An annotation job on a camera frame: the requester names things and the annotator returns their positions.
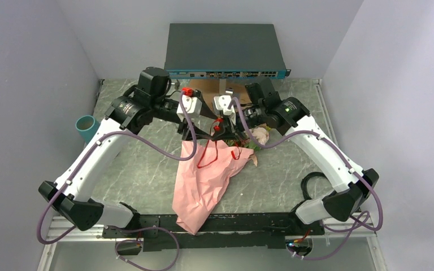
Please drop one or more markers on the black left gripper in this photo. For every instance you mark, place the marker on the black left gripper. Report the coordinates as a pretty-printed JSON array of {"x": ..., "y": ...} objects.
[{"x": 205, "y": 110}]

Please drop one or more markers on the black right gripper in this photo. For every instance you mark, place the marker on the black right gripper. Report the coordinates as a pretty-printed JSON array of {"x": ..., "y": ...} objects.
[{"x": 229, "y": 130}]

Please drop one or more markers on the red ribbon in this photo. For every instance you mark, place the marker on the red ribbon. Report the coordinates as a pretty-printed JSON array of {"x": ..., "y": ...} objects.
[{"x": 217, "y": 146}]

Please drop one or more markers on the pink flower bouquet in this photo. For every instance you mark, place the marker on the pink flower bouquet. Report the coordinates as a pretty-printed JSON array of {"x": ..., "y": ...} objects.
[{"x": 198, "y": 191}]

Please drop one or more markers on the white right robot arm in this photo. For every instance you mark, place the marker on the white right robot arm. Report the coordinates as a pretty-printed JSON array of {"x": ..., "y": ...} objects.
[{"x": 351, "y": 184}]

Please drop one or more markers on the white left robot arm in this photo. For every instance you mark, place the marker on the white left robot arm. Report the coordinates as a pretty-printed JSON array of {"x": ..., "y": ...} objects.
[{"x": 71, "y": 193}]

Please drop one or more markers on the teal cylindrical vase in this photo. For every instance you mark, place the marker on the teal cylindrical vase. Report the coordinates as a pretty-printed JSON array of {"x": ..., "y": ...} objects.
[{"x": 87, "y": 127}]

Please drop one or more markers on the wooden board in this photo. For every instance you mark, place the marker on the wooden board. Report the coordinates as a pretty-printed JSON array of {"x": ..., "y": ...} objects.
[{"x": 210, "y": 89}]

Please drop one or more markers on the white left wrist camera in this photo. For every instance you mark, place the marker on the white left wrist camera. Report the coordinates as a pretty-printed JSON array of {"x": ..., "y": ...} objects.
[{"x": 191, "y": 105}]

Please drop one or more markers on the metal stand bracket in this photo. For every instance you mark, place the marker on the metal stand bracket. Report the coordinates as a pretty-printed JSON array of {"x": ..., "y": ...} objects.
[{"x": 224, "y": 89}]

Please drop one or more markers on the grey network switch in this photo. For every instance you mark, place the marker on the grey network switch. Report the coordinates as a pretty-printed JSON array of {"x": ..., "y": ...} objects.
[{"x": 224, "y": 50}]

